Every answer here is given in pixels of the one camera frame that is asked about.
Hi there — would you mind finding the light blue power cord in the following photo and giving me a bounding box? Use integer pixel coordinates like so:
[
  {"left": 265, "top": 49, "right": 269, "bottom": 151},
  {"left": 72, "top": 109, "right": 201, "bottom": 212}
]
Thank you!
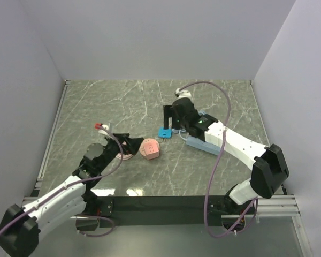
[{"left": 172, "top": 109, "right": 207, "bottom": 140}]

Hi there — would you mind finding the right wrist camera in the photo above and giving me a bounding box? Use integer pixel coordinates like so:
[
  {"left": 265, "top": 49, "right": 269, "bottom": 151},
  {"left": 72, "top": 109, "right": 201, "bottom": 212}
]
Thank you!
[{"left": 175, "top": 88, "right": 192, "bottom": 100}]

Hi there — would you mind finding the light blue power strip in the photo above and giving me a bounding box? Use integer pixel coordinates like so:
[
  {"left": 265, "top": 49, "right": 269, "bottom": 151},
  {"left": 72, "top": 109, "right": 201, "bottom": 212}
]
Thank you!
[{"left": 186, "top": 136, "right": 220, "bottom": 155}]

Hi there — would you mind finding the blue plug adapter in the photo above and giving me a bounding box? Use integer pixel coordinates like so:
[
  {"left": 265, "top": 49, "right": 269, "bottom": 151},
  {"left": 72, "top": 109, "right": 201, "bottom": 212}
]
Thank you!
[{"left": 158, "top": 127, "right": 172, "bottom": 140}]

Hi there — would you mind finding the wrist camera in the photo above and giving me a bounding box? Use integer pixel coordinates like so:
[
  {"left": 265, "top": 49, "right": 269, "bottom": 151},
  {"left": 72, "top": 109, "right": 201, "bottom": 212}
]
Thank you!
[
  {"left": 175, "top": 88, "right": 192, "bottom": 100},
  {"left": 95, "top": 123, "right": 112, "bottom": 135}
]

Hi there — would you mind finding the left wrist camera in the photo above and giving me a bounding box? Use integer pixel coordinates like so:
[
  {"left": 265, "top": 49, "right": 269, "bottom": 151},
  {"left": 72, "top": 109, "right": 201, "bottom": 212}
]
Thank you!
[{"left": 95, "top": 123, "right": 112, "bottom": 135}]

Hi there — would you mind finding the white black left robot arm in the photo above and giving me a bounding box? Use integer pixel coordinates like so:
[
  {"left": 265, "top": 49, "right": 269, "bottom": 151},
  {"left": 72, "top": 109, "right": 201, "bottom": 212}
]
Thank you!
[{"left": 0, "top": 133, "right": 144, "bottom": 256}]

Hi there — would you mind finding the pink cube socket adapter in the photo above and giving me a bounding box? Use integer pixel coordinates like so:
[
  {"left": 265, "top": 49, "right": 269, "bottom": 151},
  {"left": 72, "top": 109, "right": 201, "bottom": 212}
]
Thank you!
[{"left": 139, "top": 138, "right": 161, "bottom": 161}]

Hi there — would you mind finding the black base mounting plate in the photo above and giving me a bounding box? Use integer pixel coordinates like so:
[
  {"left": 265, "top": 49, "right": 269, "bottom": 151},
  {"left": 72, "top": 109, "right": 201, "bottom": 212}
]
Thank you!
[{"left": 74, "top": 195, "right": 257, "bottom": 232}]

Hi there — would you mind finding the pink coiled power cord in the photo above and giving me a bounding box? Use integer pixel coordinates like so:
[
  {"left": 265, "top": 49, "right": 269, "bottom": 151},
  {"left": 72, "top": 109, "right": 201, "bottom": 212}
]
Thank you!
[{"left": 114, "top": 152, "right": 133, "bottom": 162}]

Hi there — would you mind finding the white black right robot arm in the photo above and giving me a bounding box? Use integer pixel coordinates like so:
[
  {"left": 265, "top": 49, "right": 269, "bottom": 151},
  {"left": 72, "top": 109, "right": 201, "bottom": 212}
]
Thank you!
[{"left": 163, "top": 97, "right": 289, "bottom": 214}]

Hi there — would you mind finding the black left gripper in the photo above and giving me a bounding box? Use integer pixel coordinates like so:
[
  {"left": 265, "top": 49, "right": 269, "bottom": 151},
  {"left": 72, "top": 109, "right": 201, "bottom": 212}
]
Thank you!
[{"left": 97, "top": 133, "right": 143, "bottom": 171}]

